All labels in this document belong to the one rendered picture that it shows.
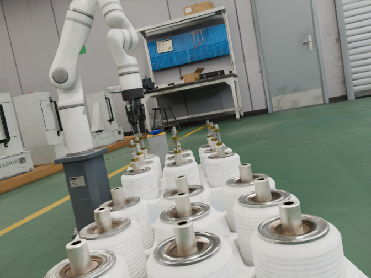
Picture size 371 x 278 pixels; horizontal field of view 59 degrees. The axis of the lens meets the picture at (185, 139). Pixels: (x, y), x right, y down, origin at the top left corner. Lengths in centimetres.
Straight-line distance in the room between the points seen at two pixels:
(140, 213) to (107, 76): 628
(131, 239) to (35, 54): 739
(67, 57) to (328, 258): 105
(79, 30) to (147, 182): 62
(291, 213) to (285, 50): 567
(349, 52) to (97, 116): 406
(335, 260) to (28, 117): 343
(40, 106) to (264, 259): 329
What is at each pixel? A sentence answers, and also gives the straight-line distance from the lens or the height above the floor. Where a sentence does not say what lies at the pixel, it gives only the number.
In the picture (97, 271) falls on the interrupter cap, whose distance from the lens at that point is 38.
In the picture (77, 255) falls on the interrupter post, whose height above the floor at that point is 27.
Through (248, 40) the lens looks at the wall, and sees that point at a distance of 605.
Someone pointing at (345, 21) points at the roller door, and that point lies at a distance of 608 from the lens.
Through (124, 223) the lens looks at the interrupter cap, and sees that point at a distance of 50.
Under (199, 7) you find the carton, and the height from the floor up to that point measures 196.
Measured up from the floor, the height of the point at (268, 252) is 24.
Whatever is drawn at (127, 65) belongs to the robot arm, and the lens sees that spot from 111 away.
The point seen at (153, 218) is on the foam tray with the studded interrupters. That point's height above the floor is 14.
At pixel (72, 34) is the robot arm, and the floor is 72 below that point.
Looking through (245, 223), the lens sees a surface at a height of 23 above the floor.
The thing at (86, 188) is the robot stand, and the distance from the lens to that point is 122.
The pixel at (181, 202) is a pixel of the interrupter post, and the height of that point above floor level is 27.
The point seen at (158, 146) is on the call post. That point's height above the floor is 27.
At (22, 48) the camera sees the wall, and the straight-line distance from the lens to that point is 799.
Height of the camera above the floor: 41
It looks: 6 degrees down
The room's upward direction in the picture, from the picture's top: 11 degrees counter-clockwise
